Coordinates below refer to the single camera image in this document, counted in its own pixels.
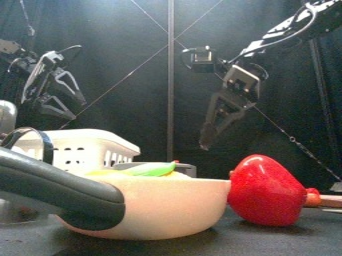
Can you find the shiny metal cup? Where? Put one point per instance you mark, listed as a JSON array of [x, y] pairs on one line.
[[5, 116]]

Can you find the green toy vegetable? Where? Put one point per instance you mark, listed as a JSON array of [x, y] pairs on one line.
[[187, 168], [151, 169]]

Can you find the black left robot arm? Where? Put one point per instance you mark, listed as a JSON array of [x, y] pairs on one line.
[[13, 63]]

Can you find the white plastic slotted basket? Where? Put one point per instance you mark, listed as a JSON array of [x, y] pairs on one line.
[[84, 150]]

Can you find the yellow toy food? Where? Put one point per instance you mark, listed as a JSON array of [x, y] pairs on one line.
[[101, 173]]

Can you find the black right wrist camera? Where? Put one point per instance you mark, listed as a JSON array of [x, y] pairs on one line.
[[202, 60]]

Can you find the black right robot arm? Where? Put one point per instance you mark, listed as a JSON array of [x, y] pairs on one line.
[[302, 23]]

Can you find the dark slanted frame pole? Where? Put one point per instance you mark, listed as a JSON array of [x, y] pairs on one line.
[[323, 100]]

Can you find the grey vertical frame pole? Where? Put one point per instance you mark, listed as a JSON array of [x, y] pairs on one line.
[[170, 83]]

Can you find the cream plastic bowl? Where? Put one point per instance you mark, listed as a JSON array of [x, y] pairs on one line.
[[174, 206]]

